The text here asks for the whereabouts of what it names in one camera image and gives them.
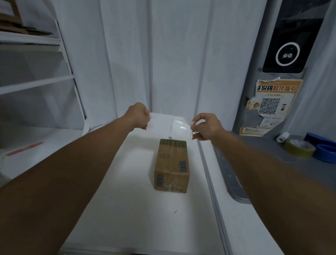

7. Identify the person's right hand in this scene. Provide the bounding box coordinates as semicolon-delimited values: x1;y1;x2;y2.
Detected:
191;113;226;144

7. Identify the person's left hand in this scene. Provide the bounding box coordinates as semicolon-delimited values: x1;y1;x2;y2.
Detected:
123;102;150;131

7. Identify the white shipping label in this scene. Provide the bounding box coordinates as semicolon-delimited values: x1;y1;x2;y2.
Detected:
146;112;174;138

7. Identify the glossy label backing paper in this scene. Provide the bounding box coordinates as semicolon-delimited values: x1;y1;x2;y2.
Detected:
169;117;194;140

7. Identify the brown cardboard box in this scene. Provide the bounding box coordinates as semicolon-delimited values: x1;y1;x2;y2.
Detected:
154;138;190;194

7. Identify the person's left forearm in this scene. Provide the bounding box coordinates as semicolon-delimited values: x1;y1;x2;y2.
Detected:
0;118;137;255

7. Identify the person's right forearm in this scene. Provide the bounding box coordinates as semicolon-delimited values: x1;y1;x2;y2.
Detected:
212;131;336;255

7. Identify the white curtain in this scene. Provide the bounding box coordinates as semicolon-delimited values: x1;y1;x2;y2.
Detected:
51;0;336;142

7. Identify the orange paper poster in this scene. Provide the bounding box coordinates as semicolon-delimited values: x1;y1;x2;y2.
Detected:
239;77;303;137

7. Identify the olive packing tape roll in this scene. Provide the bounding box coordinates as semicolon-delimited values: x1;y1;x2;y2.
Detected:
285;138;316;159

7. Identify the white shelf rack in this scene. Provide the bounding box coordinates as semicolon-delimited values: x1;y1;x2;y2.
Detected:
0;0;91;182

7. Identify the dark blue tape roll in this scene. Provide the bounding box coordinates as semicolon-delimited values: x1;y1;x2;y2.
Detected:
304;132;336;149

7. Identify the red marker pen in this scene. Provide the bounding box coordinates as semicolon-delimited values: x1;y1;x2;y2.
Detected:
6;142;44;157

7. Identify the bright blue tape roll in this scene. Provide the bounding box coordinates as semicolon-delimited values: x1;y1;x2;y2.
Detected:
313;144;336;163

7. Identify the small labelled carton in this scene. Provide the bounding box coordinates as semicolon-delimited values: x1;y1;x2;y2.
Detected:
0;0;24;26

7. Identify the grey scanner post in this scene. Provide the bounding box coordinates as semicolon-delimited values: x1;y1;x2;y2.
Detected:
232;0;334;137

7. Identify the black screen with white ring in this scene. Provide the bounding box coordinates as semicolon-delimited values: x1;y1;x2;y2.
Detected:
262;0;332;74

